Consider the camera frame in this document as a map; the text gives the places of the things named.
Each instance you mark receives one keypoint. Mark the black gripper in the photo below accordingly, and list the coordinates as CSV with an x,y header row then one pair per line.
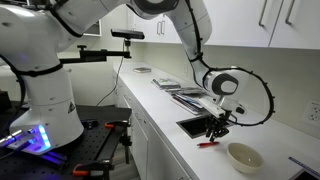
x,y
217,126

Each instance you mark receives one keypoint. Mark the red pen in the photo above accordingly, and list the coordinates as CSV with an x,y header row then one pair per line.
x,y
206,144

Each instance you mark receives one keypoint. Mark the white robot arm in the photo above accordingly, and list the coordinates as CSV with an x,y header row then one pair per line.
x,y
31,39

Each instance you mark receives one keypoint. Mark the white ceramic bowl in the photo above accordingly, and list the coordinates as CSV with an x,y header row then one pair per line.
x,y
244,159

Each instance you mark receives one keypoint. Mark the stack of magazines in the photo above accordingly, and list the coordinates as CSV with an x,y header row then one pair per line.
x,y
188,99

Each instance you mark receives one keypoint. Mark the white counter base cabinets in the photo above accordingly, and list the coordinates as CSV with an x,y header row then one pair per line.
x,y
153,158

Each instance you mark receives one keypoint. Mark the stack of books middle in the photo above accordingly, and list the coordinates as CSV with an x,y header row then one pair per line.
x,y
165,83

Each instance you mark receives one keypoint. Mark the blue tape strip near sink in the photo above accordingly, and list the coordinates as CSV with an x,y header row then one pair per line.
x,y
304,166

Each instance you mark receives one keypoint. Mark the orange black clamp upper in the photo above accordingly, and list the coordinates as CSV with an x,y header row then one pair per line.
x,y
113,124

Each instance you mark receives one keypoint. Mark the orange black clamp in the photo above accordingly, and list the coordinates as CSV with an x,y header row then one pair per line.
x,y
113,124
104,165

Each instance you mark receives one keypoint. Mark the orange black clamp lower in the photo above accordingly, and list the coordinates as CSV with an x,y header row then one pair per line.
x,y
104,165

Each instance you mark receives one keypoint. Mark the black perforated robot table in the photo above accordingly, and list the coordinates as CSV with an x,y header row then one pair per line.
x,y
96,143

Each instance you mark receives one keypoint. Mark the white upper cabinets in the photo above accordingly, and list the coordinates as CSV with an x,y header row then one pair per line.
x,y
251,23

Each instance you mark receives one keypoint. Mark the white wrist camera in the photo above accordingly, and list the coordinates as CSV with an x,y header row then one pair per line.
x,y
211,107

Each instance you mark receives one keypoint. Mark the white wall outlet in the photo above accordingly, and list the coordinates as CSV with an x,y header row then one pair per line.
x,y
312,114

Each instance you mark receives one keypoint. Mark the black camera on mount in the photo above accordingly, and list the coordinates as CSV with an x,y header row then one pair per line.
x,y
127,34

